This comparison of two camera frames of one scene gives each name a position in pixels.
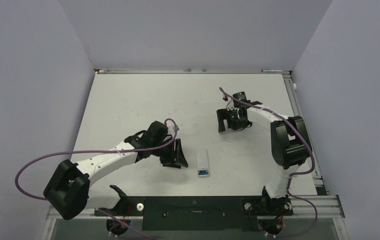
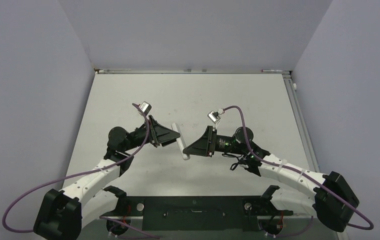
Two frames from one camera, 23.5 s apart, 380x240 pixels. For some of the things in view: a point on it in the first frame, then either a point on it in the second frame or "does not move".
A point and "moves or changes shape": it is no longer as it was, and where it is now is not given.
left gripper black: x=175 y=156 to x=158 y=134
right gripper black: x=223 y=115 to x=206 y=145
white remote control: x=202 y=155 moves or changes shape
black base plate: x=201 y=213 does not move
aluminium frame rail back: x=142 y=71 does not move
